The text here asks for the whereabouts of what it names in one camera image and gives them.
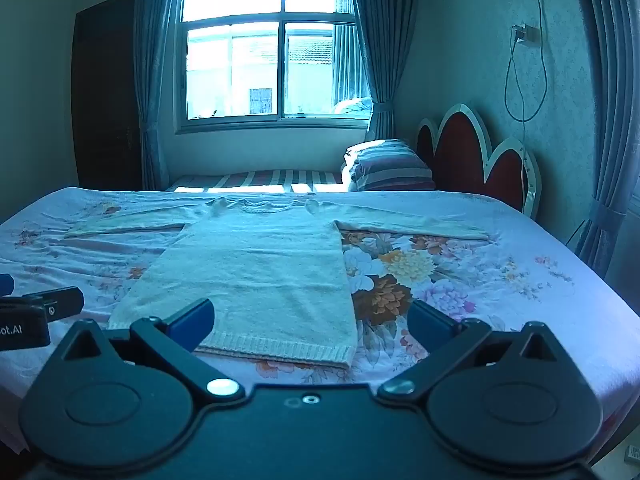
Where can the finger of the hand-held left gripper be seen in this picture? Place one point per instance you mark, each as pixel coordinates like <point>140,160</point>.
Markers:
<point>5,285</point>
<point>62,302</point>

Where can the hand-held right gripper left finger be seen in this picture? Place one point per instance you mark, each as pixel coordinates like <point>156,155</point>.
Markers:
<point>192,322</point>

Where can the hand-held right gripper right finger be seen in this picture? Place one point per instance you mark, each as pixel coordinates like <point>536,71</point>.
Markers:
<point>429,326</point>

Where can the white fluffy towel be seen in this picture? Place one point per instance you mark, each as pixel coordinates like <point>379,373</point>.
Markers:
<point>265,280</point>

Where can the striped bed sheet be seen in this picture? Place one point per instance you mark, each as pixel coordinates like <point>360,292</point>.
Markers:
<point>260,178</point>

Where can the folded striped quilt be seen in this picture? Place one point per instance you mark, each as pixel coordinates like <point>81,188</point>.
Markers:
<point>390,165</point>

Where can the red petal-shaped headboard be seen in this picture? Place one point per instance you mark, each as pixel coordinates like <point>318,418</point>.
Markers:
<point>462,150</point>

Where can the dark wooden wardrobe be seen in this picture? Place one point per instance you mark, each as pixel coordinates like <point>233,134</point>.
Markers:
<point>105,95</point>

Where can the blue cloth bundle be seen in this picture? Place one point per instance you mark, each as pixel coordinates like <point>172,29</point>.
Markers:
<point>352,106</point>

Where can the blue window curtain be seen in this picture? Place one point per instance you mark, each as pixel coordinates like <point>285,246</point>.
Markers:
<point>152,85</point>
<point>612,110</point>
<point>382,50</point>

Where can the sliding glass window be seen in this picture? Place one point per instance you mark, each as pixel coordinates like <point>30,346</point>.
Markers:
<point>270,45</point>

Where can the wall socket with charger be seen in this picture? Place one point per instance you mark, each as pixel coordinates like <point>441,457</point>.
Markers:
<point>527,34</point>

